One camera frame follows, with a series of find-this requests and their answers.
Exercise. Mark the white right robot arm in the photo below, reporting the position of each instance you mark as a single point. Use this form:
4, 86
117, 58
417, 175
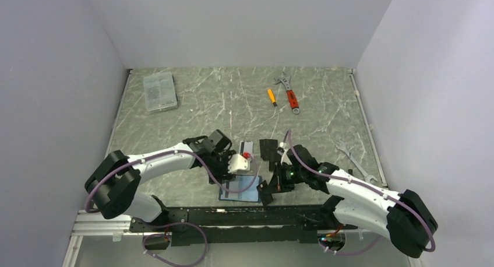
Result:
401, 217

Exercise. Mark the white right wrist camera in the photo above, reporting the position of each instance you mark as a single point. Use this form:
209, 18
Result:
282, 150

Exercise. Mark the red adjustable wrench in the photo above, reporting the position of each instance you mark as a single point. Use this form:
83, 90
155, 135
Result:
284, 79

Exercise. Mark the black card stack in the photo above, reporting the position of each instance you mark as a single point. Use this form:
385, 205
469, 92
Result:
267, 147

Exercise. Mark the clear plastic screw box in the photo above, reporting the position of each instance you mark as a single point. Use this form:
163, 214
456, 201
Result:
159, 92

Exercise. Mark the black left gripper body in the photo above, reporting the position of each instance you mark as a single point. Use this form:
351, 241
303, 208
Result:
219, 165

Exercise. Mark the black base frame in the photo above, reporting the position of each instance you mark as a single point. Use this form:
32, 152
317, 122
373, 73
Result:
240, 224

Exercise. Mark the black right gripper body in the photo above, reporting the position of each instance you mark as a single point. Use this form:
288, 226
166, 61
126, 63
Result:
286, 177

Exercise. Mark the silver open-end wrench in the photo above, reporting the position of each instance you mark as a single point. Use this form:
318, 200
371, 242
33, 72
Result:
367, 177

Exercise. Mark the black VIP credit card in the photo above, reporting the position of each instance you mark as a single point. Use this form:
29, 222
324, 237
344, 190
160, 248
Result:
265, 192

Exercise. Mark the orange screwdriver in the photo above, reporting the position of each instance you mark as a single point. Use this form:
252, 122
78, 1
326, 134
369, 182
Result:
272, 99

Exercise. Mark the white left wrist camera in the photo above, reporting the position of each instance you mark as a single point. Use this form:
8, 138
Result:
238, 164

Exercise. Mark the blue leather card holder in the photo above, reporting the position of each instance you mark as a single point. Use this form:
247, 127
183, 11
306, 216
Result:
250, 195

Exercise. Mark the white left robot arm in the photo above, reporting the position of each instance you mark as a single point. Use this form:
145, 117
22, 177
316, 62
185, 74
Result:
112, 188

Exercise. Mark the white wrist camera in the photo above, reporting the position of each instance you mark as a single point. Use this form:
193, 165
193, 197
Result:
238, 164
282, 150

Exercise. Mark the white card stack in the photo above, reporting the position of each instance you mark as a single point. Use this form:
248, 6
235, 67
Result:
246, 147

